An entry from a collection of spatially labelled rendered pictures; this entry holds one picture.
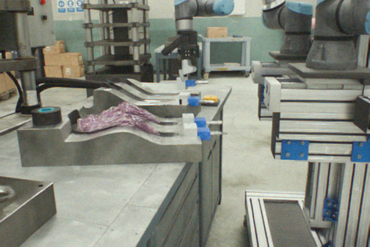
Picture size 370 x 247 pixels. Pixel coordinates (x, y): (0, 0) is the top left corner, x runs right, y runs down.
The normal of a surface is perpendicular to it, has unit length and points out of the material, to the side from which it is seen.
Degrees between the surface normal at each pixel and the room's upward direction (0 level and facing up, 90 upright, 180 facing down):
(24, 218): 90
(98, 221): 0
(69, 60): 87
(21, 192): 0
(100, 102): 90
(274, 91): 90
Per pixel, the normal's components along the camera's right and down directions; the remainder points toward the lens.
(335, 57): -0.23, -0.06
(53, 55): -0.04, 0.42
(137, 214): -0.01, -0.97
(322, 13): -0.94, 0.09
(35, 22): 0.97, 0.05
